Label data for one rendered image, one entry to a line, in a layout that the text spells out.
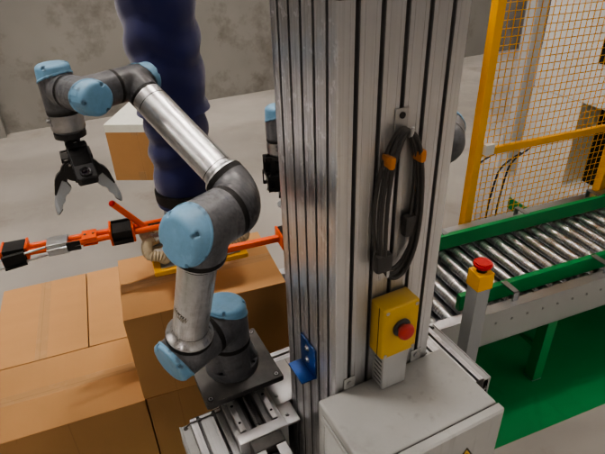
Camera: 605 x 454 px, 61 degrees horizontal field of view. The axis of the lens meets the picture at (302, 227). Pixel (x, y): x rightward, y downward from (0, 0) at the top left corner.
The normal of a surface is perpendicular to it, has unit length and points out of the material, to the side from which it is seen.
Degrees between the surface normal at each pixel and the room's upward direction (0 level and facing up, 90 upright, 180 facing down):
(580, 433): 0
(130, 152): 90
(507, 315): 90
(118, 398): 0
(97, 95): 90
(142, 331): 90
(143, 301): 0
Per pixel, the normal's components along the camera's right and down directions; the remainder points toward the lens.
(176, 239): -0.57, 0.33
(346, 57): 0.45, 0.45
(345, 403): -0.03, -0.86
